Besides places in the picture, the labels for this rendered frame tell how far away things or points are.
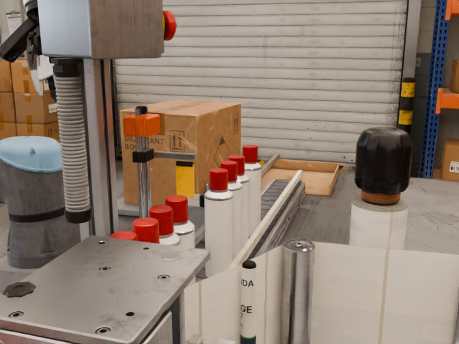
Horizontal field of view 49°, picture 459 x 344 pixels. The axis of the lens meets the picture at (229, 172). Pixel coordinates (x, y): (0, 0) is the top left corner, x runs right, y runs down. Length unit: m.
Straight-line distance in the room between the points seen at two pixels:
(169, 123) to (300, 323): 0.83
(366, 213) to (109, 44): 0.44
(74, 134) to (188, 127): 0.70
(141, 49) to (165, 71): 4.83
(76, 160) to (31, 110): 3.82
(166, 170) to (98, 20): 0.83
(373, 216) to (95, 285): 0.51
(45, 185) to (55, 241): 0.11
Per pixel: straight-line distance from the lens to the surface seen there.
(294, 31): 5.04
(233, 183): 0.95
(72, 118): 0.66
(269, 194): 1.46
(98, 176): 0.79
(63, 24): 0.68
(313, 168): 1.93
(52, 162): 1.00
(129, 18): 0.63
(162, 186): 1.41
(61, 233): 1.02
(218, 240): 0.91
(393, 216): 0.79
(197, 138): 1.33
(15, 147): 1.00
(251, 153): 1.09
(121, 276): 0.38
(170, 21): 0.68
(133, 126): 0.78
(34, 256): 1.02
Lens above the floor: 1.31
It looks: 14 degrees down
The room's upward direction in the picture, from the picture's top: straight up
